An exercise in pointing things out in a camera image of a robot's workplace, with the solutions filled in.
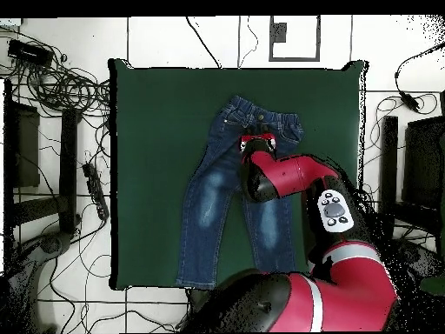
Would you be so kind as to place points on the blue denim jeans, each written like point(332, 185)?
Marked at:
point(208, 195)

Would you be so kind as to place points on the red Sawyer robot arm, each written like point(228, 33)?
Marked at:
point(313, 299)

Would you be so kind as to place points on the small dark square box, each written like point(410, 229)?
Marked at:
point(279, 33)

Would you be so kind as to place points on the dark green tablecloth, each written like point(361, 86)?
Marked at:
point(139, 139)

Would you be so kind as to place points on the black metal stand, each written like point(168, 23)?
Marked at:
point(68, 156)
point(389, 146)

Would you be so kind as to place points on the black power strip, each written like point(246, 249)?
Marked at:
point(95, 189)

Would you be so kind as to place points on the grey stand base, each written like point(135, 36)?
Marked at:
point(52, 243)

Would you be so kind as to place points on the black electronics box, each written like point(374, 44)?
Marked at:
point(29, 52)

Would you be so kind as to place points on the grey square frame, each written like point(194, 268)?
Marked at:
point(294, 58)

